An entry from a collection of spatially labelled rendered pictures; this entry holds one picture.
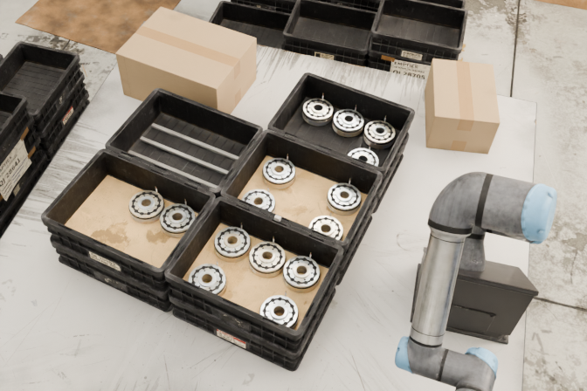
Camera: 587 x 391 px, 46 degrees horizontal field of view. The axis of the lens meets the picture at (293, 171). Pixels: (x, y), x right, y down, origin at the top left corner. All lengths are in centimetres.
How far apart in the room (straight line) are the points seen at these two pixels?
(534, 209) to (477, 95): 108
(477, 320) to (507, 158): 73
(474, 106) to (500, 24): 191
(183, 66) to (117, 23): 172
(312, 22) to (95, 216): 174
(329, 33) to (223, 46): 101
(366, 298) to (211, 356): 48
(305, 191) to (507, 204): 83
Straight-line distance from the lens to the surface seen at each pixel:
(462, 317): 201
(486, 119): 242
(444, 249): 152
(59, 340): 208
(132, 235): 206
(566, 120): 384
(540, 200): 147
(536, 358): 296
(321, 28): 343
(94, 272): 211
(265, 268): 193
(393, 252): 219
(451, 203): 148
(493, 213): 147
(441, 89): 248
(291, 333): 176
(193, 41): 252
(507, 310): 197
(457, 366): 161
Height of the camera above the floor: 250
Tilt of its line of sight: 50 degrees down
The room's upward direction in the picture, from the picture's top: 4 degrees clockwise
